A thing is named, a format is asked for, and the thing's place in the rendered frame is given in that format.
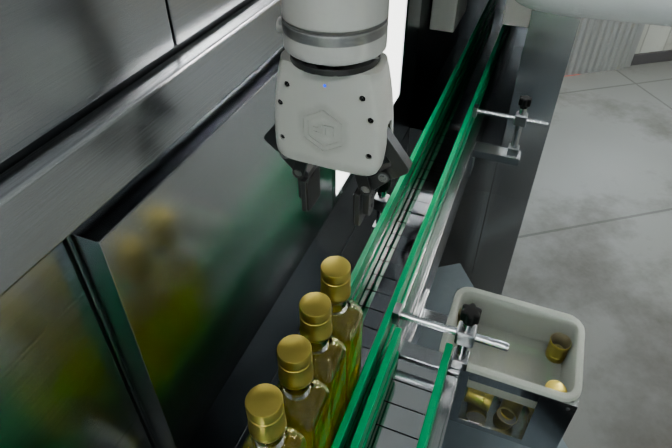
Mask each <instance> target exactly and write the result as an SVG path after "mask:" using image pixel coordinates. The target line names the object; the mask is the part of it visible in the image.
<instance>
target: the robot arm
mask: <svg viewBox="0 0 672 448"><path fill-rule="evenodd" d="M389 1H390V0H281V13H282V16H279V17H278V19H277V22H276V29H277V32H278V33H283V42H284V48H285V50H284V51H283V52H282V53H281V56H280V61H279V67H278V75H277V85H276V100H275V124H274V125H273V126H272V127H271V129H270V130H269V131H268V132H267V133H266V134H265V136H264V139H265V141H266V142H267V143H268V144H270V145H271V146H272V147H273V148H274V149H275V150H276V151H279V152H280V156H281V157H282V158H283V159H284V161H285V162H286V163H287V164H288V165H289V166H290V167H291V168H292V174H293V176H294V177H295V178H297V179H298V192H299V197H300V198H301V200H302V211H306V212H308V211H310V210H311V209H312V207H313V206H314V204H315V203H316V201H317V200H318V198H319V197H320V168H319V167H318V166H321V167H325V168H329V169H333V170H337V171H342V172H346V173H350V174H355V178H356V181H357V185H358V187H357V189H356V191H355V192H354V195H353V223H354V225H358V226H360V224H361V223H362V221H363V219H364V217H365V215H368V216H370V215H371V213H372V211H373V207H374V196H375V189H377V188H378V187H380V186H382V185H384V184H386V183H387V182H388V181H389V180H391V179H395V178H398V177H400V176H403V175H405V174H407V173H408V172H409V170H410V168H411V166H412V160H411V159H410V158H409V156H408V155H407V153H406V152H405V150H404V149H403V147H402V146H401V144H400V143H399V141H398V140H397V138H396V137H395V135H394V134H393V126H394V114H393V91H392V81H391V73H390V67H389V62H388V57H387V55H386V54H385V53H383V52H384V51H385V49H386V47H387V35H388V18H389ZM515 1H516V2H518V3H519V4H521V5H522V6H524V7H527V8H529V9H532V10H535V11H539V12H543V13H548V14H554V15H561V16H569V17H578V18H588V19H598V20H608V21H618V22H628V23H639V24H649V25H660V26H670V27H672V0H515ZM385 155H386V157H387V158H388V160H389V161H390V163H385V164H383V165H382V163H383V160H384V156H385Z"/></svg>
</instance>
